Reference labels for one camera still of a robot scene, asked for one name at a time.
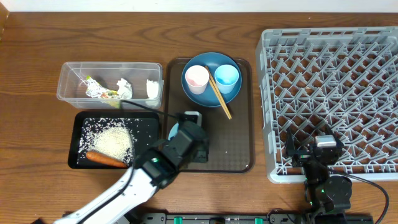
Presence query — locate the orange carrot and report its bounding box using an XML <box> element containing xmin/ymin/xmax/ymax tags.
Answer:
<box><xmin>86</xmin><ymin>151</ymin><xmax>127</xmax><ymax>168</ymax></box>

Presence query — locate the clear plastic bin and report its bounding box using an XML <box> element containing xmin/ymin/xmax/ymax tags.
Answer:
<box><xmin>57</xmin><ymin>62</ymin><xmax>163</xmax><ymax>110</ymax></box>

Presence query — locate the light blue cup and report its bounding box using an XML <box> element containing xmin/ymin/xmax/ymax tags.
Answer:
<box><xmin>215</xmin><ymin>65</ymin><xmax>239</xmax><ymax>94</ymax></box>

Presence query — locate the light blue rice bowl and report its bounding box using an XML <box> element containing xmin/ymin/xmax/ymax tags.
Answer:
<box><xmin>168</xmin><ymin>123</ymin><xmax>179</xmax><ymax>140</ymax></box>

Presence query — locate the pile of white rice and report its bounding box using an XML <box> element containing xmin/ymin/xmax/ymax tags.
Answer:
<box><xmin>76</xmin><ymin>118</ymin><xmax>159</xmax><ymax>166</ymax></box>

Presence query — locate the black plastic tray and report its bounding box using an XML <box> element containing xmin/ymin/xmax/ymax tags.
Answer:
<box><xmin>68</xmin><ymin>111</ymin><xmax>159</xmax><ymax>169</ymax></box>

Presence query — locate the grey dishwasher rack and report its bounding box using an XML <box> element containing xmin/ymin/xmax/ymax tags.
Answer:
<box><xmin>256</xmin><ymin>27</ymin><xmax>397</xmax><ymax>184</ymax></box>

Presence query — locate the dark brown serving tray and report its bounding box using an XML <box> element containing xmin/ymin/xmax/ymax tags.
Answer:
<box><xmin>164</xmin><ymin>58</ymin><xmax>254</xmax><ymax>173</ymax></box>

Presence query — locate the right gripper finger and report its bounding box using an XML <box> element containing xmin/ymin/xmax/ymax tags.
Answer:
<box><xmin>325</xmin><ymin>124</ymin><xmax>335</xmax><ymax>137</ymax></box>
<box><xmin>285</xmin><ymin>128</ymin><xmax>295</xmax><ymax>156</ymax></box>

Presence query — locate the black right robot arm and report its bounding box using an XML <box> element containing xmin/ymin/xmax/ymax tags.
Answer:
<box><xmin>285</xmin><ymin>126</ymin><xmax>352</xmax><ymax>223</ymax></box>

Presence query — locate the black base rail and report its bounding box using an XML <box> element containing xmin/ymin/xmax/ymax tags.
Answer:
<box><xmin>139</xmin><ymin>212</ymin><xmax>374</xmax><ymax>224</ymax></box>

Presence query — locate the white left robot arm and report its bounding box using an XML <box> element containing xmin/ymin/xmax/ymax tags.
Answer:
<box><xmin>56</xmin><ymin>139</ymin><xmax>209</xmax><ymax>223</ymax></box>

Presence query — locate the white paper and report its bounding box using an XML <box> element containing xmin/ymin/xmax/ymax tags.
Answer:
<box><xmin>117</xmin><ymin>78</ymin><xmax>132</xmax><ymax>100</ymax></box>
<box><xmin>146</xmin><ymin>80</ymin><xmax>159</xmax><ymax>99</ymax></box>

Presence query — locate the foil snack wrapper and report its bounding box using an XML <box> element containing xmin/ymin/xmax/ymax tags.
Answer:
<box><xmin>85</xmin><ymin>76</ymin><xmax>120</xmax><ymax>99</ymax></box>

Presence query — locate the pink cup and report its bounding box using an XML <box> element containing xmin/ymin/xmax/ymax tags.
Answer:
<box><xmin>185</xmin><ymin>65</ymin><xmax>210</xmax><ymax>95</ymax></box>

